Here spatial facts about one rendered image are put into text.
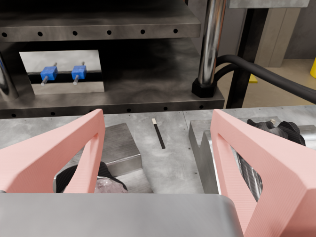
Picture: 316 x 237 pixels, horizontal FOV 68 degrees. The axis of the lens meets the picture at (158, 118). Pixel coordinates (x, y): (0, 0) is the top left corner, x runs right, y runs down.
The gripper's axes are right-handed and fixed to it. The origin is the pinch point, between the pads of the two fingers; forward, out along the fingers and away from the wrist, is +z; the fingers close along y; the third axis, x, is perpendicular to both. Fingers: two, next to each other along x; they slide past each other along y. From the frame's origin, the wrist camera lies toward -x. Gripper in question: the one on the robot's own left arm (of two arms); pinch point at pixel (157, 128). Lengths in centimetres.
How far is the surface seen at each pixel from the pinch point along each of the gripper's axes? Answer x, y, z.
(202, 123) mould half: 32, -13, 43
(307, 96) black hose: 29, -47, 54
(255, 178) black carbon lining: 28.6, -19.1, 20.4
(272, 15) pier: 50, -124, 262
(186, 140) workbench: 38, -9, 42
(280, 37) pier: 73, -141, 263
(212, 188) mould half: 31.8, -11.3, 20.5
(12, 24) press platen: 13, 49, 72
